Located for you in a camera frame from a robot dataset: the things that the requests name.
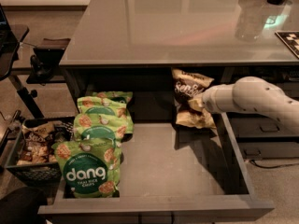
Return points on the green dang chip bag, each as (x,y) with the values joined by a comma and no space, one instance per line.
(90,168)
(90,126)
(117,96)
(97,105)

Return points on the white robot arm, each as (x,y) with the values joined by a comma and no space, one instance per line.
(250,95)

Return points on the rear green dang chip bag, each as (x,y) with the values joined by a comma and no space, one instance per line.
(117,96)

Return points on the brown chip bag in crate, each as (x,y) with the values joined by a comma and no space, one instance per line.
(37,144)

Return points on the lower drawer cabinet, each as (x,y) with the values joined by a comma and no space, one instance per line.
(259,137)

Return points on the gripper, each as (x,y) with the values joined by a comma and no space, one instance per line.
(209,99)

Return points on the grey glossy counter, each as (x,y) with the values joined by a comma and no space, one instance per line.
(182,32)

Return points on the black chair with stand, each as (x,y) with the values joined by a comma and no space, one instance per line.
(52,99)

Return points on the black plastic crate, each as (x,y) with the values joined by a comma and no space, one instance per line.
(38,174)

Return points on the open grey drawer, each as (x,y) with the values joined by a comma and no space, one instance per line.
(170,175)

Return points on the brown sea salt chip bag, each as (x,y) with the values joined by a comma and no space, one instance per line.
(186,86)

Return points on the black checkered marker board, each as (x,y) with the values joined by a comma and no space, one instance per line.
(291,40)

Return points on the front green dang chip bag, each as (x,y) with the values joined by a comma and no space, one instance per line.
(90,168)

